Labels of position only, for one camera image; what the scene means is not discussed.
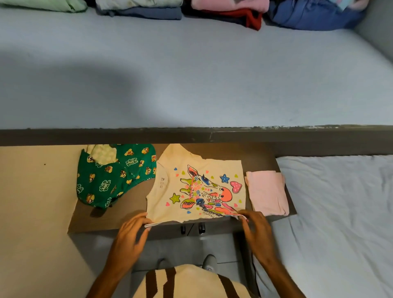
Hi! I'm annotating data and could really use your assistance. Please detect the cream brown striped shirt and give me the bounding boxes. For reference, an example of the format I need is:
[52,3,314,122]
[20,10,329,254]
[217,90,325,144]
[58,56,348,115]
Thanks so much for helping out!
[132,264,255,298]

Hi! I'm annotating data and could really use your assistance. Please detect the row of clothes stacks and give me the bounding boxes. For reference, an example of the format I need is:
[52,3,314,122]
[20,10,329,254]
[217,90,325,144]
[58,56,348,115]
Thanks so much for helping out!
[0,0,370,31]

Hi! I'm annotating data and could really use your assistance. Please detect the cream giraffe print shirt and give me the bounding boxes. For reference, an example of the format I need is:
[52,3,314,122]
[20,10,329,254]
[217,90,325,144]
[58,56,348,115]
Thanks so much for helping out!
[144,143,248,228]

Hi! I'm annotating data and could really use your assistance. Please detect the green checkered small shirt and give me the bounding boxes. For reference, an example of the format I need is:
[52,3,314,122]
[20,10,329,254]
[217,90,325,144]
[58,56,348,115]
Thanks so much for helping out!
[87,144,119,165]

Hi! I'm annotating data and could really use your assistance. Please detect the pink embroidered child shirt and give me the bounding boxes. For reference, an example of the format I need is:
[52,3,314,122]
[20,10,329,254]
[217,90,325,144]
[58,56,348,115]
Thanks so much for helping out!
[244,170,290,217]

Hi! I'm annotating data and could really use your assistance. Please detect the green chipmunk print shorts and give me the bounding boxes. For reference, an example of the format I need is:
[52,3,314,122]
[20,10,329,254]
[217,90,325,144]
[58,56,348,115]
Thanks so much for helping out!
[76,143,157,210]

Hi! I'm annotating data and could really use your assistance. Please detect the white bed sheet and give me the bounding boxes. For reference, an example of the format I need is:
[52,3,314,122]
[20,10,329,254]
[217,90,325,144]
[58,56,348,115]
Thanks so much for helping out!
[251,155,393,298]

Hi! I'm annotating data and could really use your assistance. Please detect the person's right hand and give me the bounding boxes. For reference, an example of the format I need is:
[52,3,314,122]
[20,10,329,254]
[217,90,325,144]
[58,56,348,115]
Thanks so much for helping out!
[237,210,278,268]

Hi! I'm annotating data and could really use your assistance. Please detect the person's left hand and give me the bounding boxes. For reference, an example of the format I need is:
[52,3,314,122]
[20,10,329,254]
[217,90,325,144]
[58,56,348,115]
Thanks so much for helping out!
[106,212,154,277]

